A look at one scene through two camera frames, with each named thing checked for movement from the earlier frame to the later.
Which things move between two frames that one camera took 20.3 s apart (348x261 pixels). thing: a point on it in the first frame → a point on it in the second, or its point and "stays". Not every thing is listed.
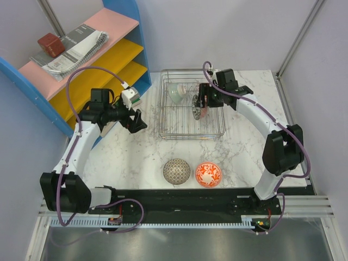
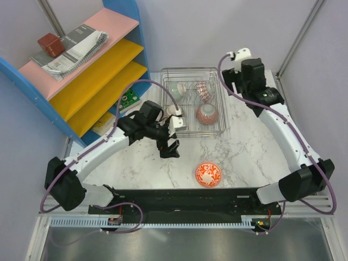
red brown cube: (52, 45) stays
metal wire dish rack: (176, 120) stays
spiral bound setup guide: (80, 42) stays
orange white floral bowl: (208, 174) stays
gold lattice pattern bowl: (176, 171) → (171, 109)
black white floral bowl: (196, 109) → (206, 113)
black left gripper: (133, 125) → (171, 150)
